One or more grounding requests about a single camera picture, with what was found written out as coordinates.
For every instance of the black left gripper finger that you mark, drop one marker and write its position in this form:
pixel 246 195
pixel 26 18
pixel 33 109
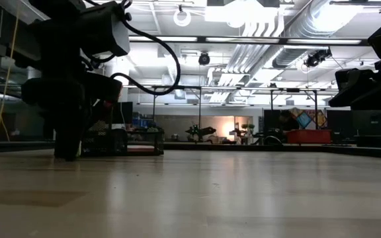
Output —
pixel 48 125
pixel 68 139

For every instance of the red storage bin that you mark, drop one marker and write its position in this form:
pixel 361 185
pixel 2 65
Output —
pixel 309 136

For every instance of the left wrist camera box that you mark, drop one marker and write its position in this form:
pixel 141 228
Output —
pixel 106 29

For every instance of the black aluminium table frame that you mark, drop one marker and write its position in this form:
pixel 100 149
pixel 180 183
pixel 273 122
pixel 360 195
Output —
pixel 276 147

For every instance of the dark monitor bank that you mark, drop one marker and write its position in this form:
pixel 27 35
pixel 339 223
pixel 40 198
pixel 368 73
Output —
pixel 370 124

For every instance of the black stage light cluster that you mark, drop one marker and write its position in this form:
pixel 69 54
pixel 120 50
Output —
pixel 316 57

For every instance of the colourful patchwork quilt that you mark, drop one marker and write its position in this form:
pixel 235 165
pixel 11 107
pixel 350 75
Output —
pixel 308 119

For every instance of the black metal frame stand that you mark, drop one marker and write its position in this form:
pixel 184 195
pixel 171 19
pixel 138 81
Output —
pixel 177 87
pixel 293 90

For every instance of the person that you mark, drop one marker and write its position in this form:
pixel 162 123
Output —
pixel 284 124

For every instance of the blue storage boxes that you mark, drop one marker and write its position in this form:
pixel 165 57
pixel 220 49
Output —
pixel 142 123

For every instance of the black ceiling spotlight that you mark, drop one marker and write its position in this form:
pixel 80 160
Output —
pixel 204 59

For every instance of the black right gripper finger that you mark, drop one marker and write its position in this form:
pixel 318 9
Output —
pixel 375 104
pixel 352 87

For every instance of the black mesh desk organizer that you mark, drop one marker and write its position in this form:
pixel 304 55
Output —
pixel 108 142

